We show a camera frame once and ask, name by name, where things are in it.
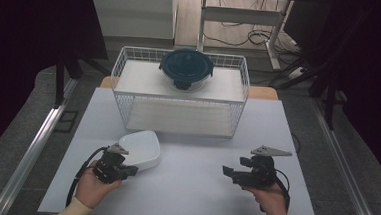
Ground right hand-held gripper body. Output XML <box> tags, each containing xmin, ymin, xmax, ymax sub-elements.
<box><xmin>238</xmin><ymin>144</ymin><xmax>294</xmax><ymax>191</ymax></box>

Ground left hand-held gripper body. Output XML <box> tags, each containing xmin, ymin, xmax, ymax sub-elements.
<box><xmin>92</xmin><ymin>141</ymin><xmax>131</xmax><ymax>186</ymax></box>

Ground white square dish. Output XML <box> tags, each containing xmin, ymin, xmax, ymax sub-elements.
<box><xmin>117</xmin><ymin>127</ymin><xmax>163</xmax><ymax>174</ymax></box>

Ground white wire shelf rack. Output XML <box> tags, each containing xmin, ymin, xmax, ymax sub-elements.
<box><xmin>107</xmin><ymin>45</ymin><xmax>253</xmax><ymax>141</ymax></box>

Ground glass container with blue lid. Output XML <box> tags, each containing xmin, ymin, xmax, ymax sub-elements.
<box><xmin>156</xmin><ymin>46</ymin><xmax>216</xmax><ymax>95</ymax></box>

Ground person's left hand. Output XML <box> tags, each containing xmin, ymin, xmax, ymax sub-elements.
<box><xmin>73</xmin><ymin>159</ymin><xmax>125</xmax><ymax>211</ymax></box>

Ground person's right hand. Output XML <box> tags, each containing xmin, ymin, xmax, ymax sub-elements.
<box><xmin>240</xmin><ymin>181</ymin><xmax>297</xmax><ymax>215</ymax></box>

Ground wooden table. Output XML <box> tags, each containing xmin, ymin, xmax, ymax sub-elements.
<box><xmin>98</xmin><ymin>75</ymin><xmax>280</xmax><ymax>101</ymax></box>

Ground black tripod stand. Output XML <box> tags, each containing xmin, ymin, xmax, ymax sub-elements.
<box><xmin>266</xmin><ymin>53</ymin><xmax>350</xmax><ymax>132</ymax></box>

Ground white power strip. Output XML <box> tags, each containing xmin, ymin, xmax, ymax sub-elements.
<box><xmin>285</xmin><ymin>64</ymin><xmax>307</xmax><ymax>82</ymax></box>

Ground dark curtain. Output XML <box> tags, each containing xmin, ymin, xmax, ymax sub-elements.
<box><xmin>273</xmin><ymin>0</ymin><xmax>381</xmax><ymax>192</ymax></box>
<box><xmin>0</xmin><ymin>0</ymin><xmax>113</xmax><ymax>177</ymax></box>

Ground white cabinet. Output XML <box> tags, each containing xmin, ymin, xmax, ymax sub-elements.
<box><xmin>87</xmin><ymin>0</ymin><xmax>179</xmax><ymax>41</ymax></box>

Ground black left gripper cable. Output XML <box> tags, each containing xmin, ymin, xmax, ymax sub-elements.
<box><xmin>64</xmin><ymin>143</ymin><xmax>109</xmax><ymax>210</ymax></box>

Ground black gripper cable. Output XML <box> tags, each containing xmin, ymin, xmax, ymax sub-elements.
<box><xmin>259</xmin><ymin>167</ymin><xmax>294</xmax><ymax>215</ymax></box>
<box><xmin>64</xmin><ymin>143</ymin><xmax>109</xmax><ymax>210</ymax></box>

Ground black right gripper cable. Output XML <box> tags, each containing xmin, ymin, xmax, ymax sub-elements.
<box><xmin>259</xmin><ymin>167</ymin><xmax>294</xmax><ymax>215</ymax></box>

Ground thin black cable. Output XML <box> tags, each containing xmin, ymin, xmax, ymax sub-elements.
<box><xmin>289</xmin><ymin>131</ymin><xmax>303</xmax><ymax>155</ymax></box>

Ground black floor bracket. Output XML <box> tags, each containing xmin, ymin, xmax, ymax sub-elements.
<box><xmin>53</xmin><ymin>108</ymin><xmax>80</xmax><ymax>136</ymax></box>

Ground aluminium rail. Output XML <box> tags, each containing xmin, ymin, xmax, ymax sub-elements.
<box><xmin>304</xmin><ymin>94</ymin><xmax>381</xmax><ymax>215</ymax></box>
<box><xmin>0</xmin><ymin>73</ymin><xmax>80</xmax><ymax>215</ymax></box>

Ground black floor cables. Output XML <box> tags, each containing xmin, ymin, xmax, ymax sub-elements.
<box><xmin>201</xmin><ymin>0</ymin><xmax>307</xmax><ymax>58</ymax></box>

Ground white desk frame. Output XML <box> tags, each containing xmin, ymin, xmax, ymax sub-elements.
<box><xmin>195</xmin><ymin>0</ymin><xmax>294</xmax><ymax>71</ymax></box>

